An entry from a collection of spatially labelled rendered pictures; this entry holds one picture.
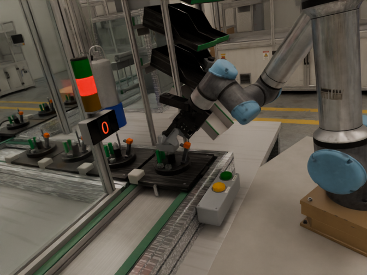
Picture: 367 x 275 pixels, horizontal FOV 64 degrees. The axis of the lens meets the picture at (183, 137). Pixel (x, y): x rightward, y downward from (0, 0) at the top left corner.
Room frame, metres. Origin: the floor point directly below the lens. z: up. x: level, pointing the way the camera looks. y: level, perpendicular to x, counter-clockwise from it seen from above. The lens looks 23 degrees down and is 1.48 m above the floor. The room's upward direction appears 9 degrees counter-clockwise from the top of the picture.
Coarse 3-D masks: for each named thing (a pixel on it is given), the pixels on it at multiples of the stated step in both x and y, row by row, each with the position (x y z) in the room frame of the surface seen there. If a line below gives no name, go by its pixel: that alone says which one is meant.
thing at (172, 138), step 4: (176, 128) 0.92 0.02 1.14; (176, 132) 0.91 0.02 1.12; (164, 136) 0.92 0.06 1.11; (168, 136) 0.92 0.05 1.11; (172, 136) 0.92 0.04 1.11; (176, 136) 0.92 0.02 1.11; (164, 140) 0.93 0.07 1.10; (168, 140) 0.93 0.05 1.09; (172, 140) 0.92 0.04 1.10; (176, 140) 0.91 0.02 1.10; (172, 144) 0.92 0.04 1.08; (176, 144) 0.91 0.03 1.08
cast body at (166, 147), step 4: (164, 132) 0.97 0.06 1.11; (172, 132) 0.98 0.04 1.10; (160, 136) 0.96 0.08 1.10; (160, 140) 0.96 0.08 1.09; (156, 144) 0.99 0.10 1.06; (160, 144) 0.96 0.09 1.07; (164, 144) 0.95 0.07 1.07; (168, 144) 0.95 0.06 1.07; (160, 148) 0.96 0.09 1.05; (164, 148) 0.95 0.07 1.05; (168, 148) 0.95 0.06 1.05; (172, 148) 0.94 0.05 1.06; (176, 148) 0.96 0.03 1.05
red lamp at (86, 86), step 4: (92, 76) 0.86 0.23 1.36; (76, 80) 0.85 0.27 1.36; (80, 80) 0.84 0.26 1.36; (84, 80) 0.84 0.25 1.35; (88, 80) 0.85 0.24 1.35; (92, 80) 0.86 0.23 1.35; (80, 84) 0.84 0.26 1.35; (84, 84) 0.84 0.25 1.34; (88, 84) 0.85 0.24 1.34; (92, 84) 0.85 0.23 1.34; (80, 88) 0.85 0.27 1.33; (84, 88) 0.84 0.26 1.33; (88, 88) 0.84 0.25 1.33; (92, 88) 0.85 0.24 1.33; (96, 88) 0.87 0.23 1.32; (80, 92) 0.85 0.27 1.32; (84, 92) 0.84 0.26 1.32; (88, 92) 0.84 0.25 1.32; (92, 92) 0.85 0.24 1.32; (96, 92) 0.86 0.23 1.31
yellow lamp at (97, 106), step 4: (80, 96) 0.86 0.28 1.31; (84, 96) 0.84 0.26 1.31; (88, 96) 0.84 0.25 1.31; (92, 96) 0.85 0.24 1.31; (96, 96) 0.86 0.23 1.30; (84, 100) 0.85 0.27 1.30; (88, 100) 0.84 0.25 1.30; (92, 100) 0.84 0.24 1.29; (96, 100) 0.85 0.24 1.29; (84, 104) 0.85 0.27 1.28; (88, 104) 0.84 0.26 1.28; (92, 104) 0.84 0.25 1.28; (96, 104) 0.85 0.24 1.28; (100, 104) 0.87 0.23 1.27; (84, 108) 0.85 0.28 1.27; (88, 108) 0.84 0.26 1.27; (92, 108) 0.84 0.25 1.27; (96, 108) 0.85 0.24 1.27; (100, 108) 0.86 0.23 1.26
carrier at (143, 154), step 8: (120, 144) 1.16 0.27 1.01; (112, 152) 1.13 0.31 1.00; (120, 152) 1.10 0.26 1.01; (136, 152) 1.15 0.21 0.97; (144, 152) 1.14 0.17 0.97; (152, 152) 1.12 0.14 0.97; (112, 160) 1.04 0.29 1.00; (120, 160) 1.05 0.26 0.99; (128, 160) 1.05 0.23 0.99; (136, 160) 1.07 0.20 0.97; (144, 160) 1.06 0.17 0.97; (112, 168) 1.03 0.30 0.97; (120, 168) 1.02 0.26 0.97; (128, 168) 1.01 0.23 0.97; (136, 168) 1.00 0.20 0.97; (112, 176) 0.97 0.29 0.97; (120, 176) 0.96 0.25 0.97
